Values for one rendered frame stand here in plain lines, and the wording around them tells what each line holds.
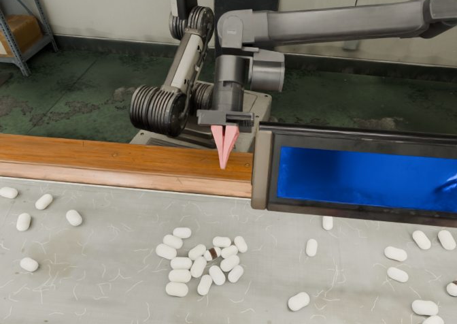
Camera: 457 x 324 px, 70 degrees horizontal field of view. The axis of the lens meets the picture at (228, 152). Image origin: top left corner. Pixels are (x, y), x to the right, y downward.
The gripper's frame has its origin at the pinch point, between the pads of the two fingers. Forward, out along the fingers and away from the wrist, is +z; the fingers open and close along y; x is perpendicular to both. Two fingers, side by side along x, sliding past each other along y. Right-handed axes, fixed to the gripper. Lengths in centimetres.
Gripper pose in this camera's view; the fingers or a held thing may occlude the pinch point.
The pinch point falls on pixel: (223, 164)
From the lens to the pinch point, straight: 59.7
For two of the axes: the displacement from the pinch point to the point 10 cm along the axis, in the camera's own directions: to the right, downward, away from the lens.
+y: 9.9, 0.7, -0.8
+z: -0.8, 9.9, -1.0
